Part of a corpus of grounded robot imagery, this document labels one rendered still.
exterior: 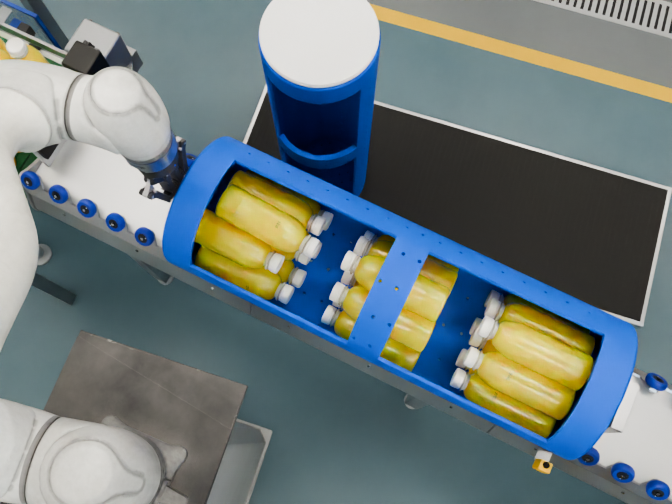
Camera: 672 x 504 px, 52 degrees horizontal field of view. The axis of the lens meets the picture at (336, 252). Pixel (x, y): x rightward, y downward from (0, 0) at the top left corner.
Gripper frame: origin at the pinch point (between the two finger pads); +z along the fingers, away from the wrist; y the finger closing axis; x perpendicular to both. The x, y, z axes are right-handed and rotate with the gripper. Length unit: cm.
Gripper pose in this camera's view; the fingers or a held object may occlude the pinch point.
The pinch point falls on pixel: (178, 191)
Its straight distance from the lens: 138.7
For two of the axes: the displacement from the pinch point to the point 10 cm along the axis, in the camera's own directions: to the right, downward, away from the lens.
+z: 0.0, 2.6, 9.7
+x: 9.0, 4.3, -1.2
